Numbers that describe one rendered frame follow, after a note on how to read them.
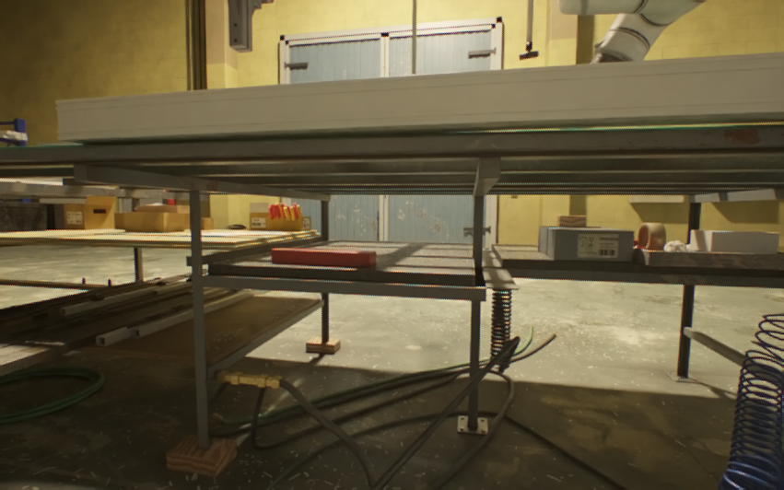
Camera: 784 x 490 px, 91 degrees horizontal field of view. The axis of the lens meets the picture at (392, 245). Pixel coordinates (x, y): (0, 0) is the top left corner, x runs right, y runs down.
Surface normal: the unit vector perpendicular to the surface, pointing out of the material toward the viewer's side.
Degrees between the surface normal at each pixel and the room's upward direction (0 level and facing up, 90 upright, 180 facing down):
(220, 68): 90
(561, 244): 90
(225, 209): 90
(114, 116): 90
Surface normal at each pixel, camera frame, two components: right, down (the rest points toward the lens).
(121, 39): -0.19, 0.08
